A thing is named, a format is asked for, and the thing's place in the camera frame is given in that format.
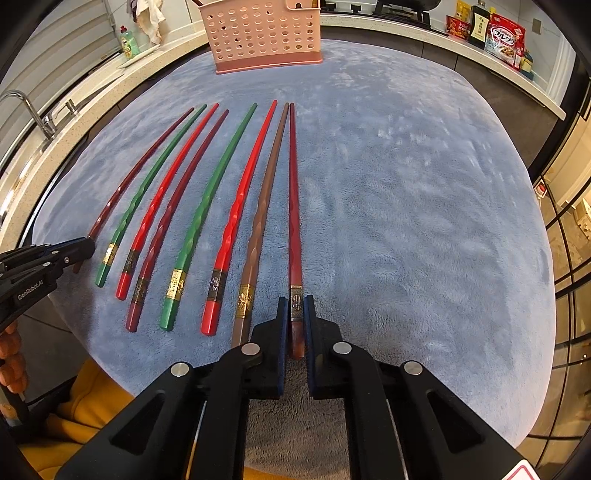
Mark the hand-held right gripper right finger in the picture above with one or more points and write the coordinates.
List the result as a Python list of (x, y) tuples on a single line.
[(311, 355)]

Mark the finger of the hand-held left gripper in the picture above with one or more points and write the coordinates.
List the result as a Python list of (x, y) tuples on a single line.
[(69, 251)]

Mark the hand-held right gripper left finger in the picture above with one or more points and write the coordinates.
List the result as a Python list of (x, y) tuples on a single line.
[(280, 355)]

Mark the dark red chopstick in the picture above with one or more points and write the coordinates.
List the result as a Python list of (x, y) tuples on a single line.
[(178, 203), (152, 154), (293, 207)]

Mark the green chopstick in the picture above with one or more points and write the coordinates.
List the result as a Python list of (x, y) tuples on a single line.
[(159, 159), (207, 203)]

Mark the bright red chopstick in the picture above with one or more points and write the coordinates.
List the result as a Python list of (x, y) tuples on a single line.
[(240, 207), (173, 173)]

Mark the brown chopstick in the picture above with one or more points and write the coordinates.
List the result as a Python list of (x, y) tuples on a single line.
[(263, 217)]

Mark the pink perforated plastic basket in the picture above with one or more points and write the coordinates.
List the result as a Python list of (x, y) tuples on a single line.
[(258, 37)]

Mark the person's left hand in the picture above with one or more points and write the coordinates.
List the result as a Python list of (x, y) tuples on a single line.
[(11, 355)]

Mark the person's yellow clothing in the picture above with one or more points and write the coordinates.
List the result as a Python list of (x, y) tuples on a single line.
[(92, 406)]

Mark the small chrome soap dispenser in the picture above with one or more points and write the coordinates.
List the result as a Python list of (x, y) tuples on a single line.
[(70, 110)]

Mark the chrome sink faucet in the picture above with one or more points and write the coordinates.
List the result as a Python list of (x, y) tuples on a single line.
[(32, 110)]

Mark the blue fleece blanket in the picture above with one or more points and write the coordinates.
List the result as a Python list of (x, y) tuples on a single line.
[(392, 207)]

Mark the window blind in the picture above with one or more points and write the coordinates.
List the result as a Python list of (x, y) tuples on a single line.
[(55, 60)]

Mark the green dish soap bottle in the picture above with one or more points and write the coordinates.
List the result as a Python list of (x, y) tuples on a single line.
[(130, 44)]

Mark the white hanging towel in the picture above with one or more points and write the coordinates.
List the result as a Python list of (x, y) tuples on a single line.
[(150, 21)]

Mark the black framed glass door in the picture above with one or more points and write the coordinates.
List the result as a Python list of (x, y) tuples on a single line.
[(568, 230)]

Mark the black gas stove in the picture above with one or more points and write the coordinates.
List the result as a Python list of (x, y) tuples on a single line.
[(360, 8)]

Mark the red snack packet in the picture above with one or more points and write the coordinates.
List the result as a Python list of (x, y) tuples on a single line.
[(458, 26)]

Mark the black wok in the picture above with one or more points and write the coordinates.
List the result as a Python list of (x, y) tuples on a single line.
[(406, 4)]

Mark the dark sauce bottle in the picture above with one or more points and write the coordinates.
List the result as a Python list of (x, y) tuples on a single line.
[(480, 25)]

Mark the red white cereal bag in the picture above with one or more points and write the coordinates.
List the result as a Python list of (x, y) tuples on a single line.
[(505, 39)]

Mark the yellow snack bag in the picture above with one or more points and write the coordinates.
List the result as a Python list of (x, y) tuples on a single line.
[(463, 9)]

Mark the wall socket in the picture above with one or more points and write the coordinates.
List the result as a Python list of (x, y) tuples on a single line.
[(536, 27)]

